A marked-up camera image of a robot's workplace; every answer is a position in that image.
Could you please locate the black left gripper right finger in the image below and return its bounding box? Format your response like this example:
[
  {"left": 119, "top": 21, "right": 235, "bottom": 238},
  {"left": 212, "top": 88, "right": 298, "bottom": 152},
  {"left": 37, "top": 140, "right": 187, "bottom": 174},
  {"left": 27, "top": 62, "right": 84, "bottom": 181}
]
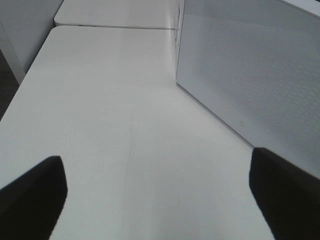
[{"left": 248, "top": 147, "right": 320, "bottom": 240}]

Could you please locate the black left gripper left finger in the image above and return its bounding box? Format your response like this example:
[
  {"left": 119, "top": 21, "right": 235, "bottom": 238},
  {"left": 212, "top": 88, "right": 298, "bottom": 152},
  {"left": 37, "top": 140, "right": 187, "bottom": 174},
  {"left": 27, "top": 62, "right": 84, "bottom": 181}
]
[{"left": 0, "top": 156, "right": 68, "bottom": 240}]

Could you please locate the white microwave door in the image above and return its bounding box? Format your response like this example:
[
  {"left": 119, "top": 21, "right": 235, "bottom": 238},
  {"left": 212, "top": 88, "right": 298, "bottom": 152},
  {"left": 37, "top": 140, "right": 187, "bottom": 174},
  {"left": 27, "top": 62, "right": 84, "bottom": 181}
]
[{"left": 176, "top": 0, "right": 320, "bottom": 177}]

